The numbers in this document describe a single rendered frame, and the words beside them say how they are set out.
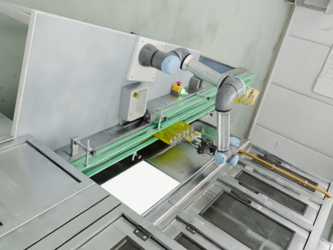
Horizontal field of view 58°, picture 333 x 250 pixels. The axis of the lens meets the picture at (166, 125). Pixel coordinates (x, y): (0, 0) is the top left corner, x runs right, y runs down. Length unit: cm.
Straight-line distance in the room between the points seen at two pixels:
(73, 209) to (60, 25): 83
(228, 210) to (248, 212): 13
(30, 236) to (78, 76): 87
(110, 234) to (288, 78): 710
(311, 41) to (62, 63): 665
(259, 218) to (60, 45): 148
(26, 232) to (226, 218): 114
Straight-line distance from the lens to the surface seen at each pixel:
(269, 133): 842
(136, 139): 196
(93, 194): 126
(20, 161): 146
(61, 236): 113
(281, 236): 195
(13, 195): 130
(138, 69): 198
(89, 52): 168
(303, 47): 774
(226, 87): 175
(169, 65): 184
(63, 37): 156
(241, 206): 201
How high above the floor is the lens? 195
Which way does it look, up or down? 27 degrees down
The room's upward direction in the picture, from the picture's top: 118 degrees clockwise
